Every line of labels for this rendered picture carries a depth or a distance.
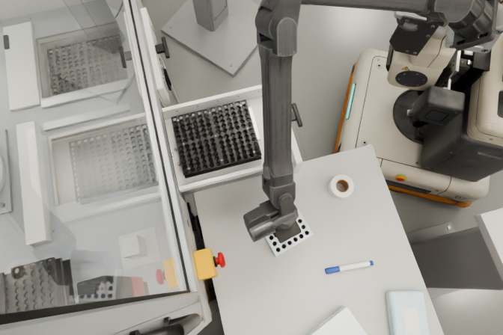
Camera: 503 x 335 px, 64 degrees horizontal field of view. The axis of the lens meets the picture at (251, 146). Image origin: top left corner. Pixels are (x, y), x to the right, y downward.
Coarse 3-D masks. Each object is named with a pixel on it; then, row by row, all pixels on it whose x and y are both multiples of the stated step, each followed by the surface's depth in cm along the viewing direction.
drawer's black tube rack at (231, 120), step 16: (192, 112) 116; (208, 112) 116; (224, 112) 116; (240, 112) 119; (176, 128) 118; (192, 128) 114; (208, 128) 114; (224, 128) 114; (240, 128) 114; (192, 144) 116; (208, 144) 113; (224, 144) 112; (240, 144) 112; (256, 144) 116; (192, 160) 111; (208, 160) 111; (224, 160) 111; (240, 160) 111; (256, 160) 115
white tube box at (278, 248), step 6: (300, 216) 116; (300, 222) 119; (300, 228) 115; (306, 228) 115; (300, 234) 116; (306, 234) 118; (312, 234) 115; (270, 240) 114; (276, 240) 114; (288, 240) 114; (294, 240) 118; (300, 240) 114; (270, 246) 114; (276, 246) 114; (282, 246) 117; (288, 246) 114; (276, 252) 113; (282, 252) 113
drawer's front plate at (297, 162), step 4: (292, 132) 111; (292, 136) 110; (292, 140) 110; (292, 144) 110; (296, 144) 110; (292, 148) 109; (296, 148) 109; (292, 152) 110; (296, 152) 109; (292, 156) 112; (296, 156) 108; (300, 156) 108; (296, 160) 108; (300, 160) 108; (296, 164) 108; (300, 164) 109; (296, 168) 112; (296, 172) 117
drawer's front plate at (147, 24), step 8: (144, 8) 124; (144, 16) 123; (144, 24) 122; (152, 24) 132; (152, 32) 125; (152, 40) 120; (152, 48) 119; (152, 56) 118; (152, 64) 118; (160, 64) 125; (160, 72) 119; (160, 80) 116; (160, 88) 115; (168, 96) 125
